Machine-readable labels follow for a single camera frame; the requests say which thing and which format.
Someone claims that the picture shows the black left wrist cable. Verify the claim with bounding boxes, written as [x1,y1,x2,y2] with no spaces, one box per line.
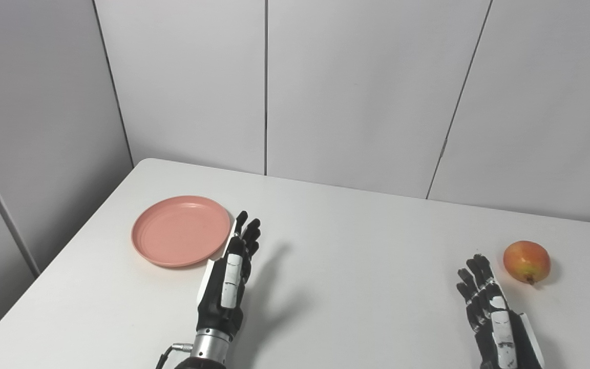
[155,343,194,369]

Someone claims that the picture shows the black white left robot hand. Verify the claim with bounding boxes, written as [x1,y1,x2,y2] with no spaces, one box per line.
[196,211,261,341]

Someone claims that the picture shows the pink round plate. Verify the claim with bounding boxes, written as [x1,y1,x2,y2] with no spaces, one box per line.
[131,195,231,268]

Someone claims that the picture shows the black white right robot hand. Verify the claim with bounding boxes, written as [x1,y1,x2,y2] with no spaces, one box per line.
[456,254,545,369]

